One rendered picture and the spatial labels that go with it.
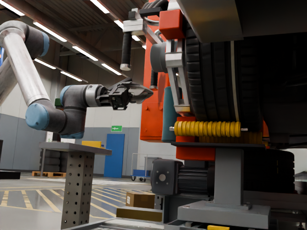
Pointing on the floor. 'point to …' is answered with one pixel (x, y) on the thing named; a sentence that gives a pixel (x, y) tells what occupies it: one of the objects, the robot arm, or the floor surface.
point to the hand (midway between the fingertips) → (150, 91)
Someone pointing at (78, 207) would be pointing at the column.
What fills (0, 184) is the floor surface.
